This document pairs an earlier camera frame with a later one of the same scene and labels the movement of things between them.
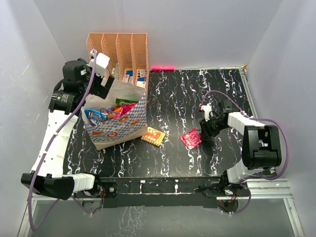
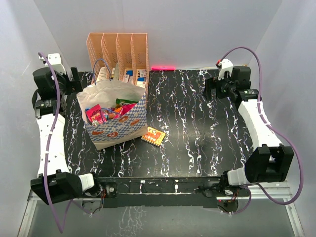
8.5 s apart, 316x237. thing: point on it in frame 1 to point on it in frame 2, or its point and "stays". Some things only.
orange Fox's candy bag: (118, 109) stays
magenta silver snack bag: (127, 107) stays
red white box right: (142, 73) stays
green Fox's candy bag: (122, 100) stays
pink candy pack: (191, 139) to (94, 113)
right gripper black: (207, 133) to (212, 83)
